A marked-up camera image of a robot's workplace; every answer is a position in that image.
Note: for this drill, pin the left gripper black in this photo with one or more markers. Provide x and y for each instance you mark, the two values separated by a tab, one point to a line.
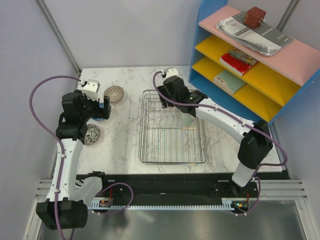
101	112

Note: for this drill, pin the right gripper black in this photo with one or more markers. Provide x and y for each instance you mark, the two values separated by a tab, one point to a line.
163	102

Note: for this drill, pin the green glass bowl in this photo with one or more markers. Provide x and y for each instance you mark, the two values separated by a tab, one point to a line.
187	119

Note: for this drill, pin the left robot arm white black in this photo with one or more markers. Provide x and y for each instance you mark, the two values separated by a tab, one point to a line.
66	206

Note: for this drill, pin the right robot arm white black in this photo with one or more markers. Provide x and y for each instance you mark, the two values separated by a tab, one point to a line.
254	137

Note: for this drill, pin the brown patterned bowl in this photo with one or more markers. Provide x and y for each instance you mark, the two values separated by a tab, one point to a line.
115	93

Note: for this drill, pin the grey patterned bowl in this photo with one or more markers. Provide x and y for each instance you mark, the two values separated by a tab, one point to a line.
92	135

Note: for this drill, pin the light green book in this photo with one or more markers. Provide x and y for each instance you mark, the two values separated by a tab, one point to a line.
228	82

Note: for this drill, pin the colourful wooden shelf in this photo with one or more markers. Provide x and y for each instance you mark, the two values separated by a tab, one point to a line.
254	73

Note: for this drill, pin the red patterned book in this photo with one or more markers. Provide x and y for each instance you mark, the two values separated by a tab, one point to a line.
238	61

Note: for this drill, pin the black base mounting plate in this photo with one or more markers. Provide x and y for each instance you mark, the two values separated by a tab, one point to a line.
173	188

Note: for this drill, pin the spiral bound notebook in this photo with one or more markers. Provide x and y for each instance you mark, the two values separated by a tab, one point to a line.
229	27

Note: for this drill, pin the grey setup guide booklet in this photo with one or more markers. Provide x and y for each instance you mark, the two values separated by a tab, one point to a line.
263	35

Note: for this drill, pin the brown cube power adapter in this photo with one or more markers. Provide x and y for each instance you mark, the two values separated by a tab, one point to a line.
254	17

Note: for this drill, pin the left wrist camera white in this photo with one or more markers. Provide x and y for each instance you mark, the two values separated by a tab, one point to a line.
91	88

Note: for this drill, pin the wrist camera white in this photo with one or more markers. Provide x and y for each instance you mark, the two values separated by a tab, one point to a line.
169	72
91	88

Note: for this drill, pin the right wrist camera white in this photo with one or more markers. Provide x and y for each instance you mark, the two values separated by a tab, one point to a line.
169	72

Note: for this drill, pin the metal wire dish rack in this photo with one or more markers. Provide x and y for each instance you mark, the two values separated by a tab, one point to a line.
166	137

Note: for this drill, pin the light blue cable duct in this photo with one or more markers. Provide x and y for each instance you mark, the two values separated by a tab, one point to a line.
101	204

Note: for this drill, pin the aluminium frame rail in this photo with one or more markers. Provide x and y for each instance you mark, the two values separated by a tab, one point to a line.
271	190

